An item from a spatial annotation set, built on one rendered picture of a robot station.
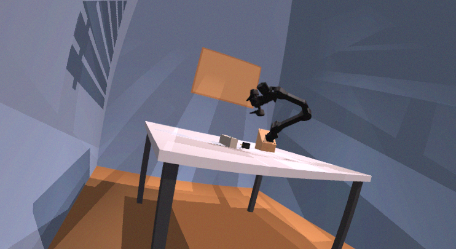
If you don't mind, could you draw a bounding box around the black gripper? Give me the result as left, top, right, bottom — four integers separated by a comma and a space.
247, 89, 267, 116

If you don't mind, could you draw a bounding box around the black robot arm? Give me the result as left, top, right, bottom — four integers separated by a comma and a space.
250, 82, 312, 142

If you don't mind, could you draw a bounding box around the black two-prong charger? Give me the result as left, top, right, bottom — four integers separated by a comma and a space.
240, 142, 251, 149

